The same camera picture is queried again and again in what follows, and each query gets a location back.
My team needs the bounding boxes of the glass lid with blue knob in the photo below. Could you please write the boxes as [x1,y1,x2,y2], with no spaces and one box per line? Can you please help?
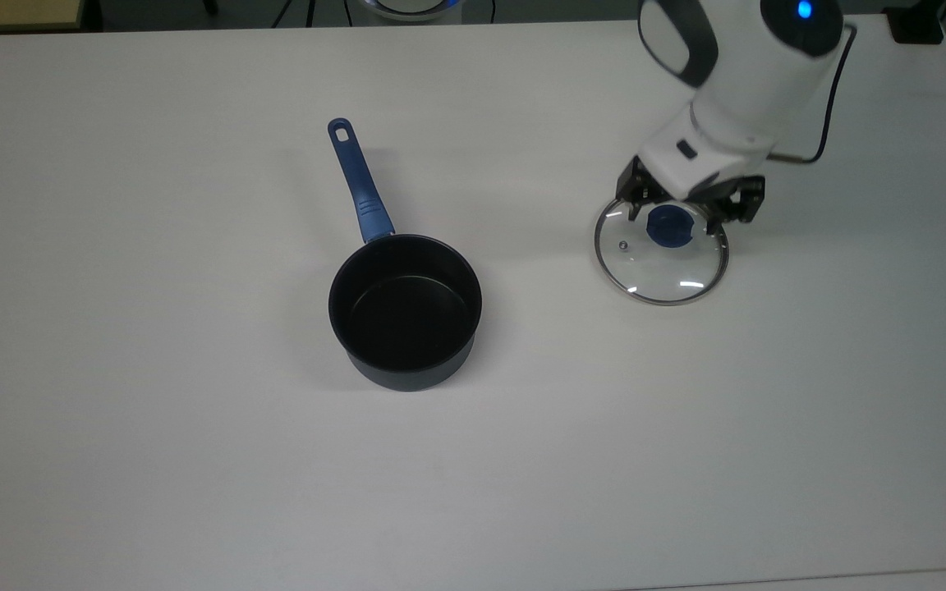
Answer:
[594,195,729,307]

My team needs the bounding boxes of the wooden board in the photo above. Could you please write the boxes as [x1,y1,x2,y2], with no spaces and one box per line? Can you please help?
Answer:
[0,0,86,32]

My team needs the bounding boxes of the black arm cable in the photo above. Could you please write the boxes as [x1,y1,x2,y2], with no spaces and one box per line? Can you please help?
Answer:
[767,23,858,166]

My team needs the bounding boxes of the Franka gripper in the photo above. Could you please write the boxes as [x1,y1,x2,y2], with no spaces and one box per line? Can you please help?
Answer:
[615,102,774,240]

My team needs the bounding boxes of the black table clamp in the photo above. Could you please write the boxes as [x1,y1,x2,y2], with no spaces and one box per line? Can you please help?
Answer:
[885,3,946,44]

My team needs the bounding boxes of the dark saucepan with blue handle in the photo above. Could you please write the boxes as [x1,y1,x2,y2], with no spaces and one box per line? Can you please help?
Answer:
[327,117,484,392]

